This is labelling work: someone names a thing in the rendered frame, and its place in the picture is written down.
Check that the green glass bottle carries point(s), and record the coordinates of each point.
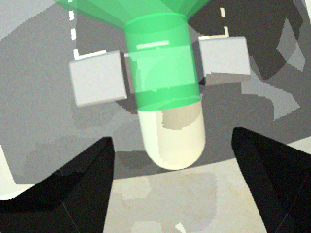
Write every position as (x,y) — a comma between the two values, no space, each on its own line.
(161,60)

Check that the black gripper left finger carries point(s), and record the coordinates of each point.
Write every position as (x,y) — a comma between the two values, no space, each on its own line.
(73,199)

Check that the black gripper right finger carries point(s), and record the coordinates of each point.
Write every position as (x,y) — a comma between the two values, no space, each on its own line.
(279,177)

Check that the grey flat mat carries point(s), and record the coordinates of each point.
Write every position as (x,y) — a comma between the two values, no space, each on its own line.
(41,127)

